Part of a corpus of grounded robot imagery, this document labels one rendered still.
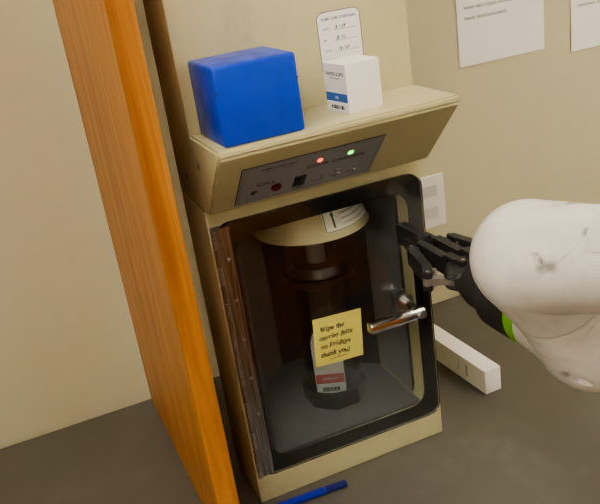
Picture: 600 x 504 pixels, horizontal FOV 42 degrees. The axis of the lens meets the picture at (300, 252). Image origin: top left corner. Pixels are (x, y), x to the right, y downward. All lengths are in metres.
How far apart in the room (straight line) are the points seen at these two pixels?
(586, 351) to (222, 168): 0.43
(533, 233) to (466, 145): 1.02
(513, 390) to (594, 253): 0.79
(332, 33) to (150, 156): 0.30
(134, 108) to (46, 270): 0.63
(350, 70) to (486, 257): 0.34
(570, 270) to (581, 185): 1.26
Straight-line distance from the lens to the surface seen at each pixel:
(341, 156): 0.99
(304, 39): 1.03
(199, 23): 0.98
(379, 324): 1.10
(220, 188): 0.94
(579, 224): 0.68
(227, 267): 1.04
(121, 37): 0.87
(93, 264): 1.47
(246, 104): 0.89
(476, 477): 1.25
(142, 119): 0.88
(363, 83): 0.98
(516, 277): 0.70
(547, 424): 1.35
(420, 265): 0.99
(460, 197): 1.73
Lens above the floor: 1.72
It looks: 22 degrees down
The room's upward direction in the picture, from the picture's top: 9 degrees counter-clockwise
